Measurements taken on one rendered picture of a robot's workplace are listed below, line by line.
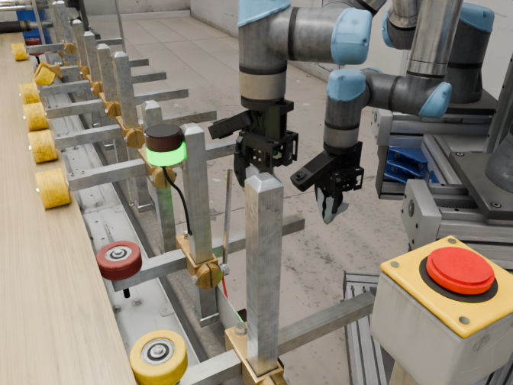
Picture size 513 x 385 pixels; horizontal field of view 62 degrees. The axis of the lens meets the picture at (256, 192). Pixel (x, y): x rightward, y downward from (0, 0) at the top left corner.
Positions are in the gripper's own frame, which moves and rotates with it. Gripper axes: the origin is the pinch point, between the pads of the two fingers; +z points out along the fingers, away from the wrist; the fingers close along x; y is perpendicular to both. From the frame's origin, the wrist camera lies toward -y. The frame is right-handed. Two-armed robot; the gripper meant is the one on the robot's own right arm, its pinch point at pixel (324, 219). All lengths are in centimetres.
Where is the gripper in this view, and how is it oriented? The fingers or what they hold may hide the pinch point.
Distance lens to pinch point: 104.7
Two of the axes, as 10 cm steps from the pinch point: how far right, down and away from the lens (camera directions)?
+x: -4.7, -4.5, 7.6
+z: 0.0, 8.6, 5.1
